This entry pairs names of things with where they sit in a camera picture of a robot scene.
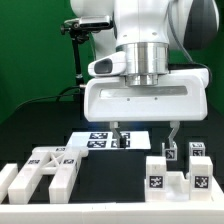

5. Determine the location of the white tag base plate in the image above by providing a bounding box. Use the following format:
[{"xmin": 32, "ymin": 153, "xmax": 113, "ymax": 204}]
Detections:
[{"xmin": 67, "ymin": 131, "xmax": 151, "ymax": 150}]

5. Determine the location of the rear camera on stand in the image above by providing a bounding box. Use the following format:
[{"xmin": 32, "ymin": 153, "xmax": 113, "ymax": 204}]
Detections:
[{"xmin": 60, "ymin": 15, "xmax": 113, "ymax": 86}]

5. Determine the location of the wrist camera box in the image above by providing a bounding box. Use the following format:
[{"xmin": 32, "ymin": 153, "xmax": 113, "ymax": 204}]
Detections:
[{"xmin": 88, "ymin": 51, "xmax": 126, "ymax": 77}]

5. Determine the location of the left white tag cube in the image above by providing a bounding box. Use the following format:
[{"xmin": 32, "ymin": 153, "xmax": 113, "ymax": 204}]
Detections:
[{"xmin": 162, "ymin": 143, "xmax": 177, "ymax": 161}]

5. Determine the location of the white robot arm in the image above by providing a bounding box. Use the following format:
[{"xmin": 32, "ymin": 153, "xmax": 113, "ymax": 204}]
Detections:
[{"xmin": 70, "ymin": 0, "xmax": 219, "ymax": 148}]

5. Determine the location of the white tag cube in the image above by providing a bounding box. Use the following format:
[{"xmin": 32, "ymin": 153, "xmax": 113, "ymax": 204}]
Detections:
[
  {"xmin": 189, "ymin": 142, "xmax": 206, "ymax": 156},
  {"xmin": 162, "ymin": 143, "xmax": 177, "ymax": 161}
]

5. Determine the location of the black cable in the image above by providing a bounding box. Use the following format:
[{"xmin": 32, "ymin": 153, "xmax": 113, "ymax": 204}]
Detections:
[{"xmin": 13, "ymin": 85, "xmax": 88, "ymax": 113}]

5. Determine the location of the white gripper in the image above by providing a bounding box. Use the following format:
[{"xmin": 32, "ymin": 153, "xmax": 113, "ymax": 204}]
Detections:
[{"xmin": 84, "ymin": 68, "xmax": 209, "ymax": 148}]

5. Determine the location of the white chair seat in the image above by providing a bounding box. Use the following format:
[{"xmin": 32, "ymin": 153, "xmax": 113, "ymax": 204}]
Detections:
[{"xmin": 145, "ymin": 171, "xmax": 214, "ymax": 202}]

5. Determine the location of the white U-shaped fence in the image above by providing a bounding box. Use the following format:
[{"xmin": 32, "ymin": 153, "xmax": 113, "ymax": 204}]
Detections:
[{"xmin": 0, "ymin": 164, "xmax": 224, "ymax": 224}]

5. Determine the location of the right white tag cube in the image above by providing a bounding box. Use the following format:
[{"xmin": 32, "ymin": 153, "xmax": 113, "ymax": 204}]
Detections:
[{"xmin": 189, "ymin": 142, "xmax": 206, "ymax": 156}]

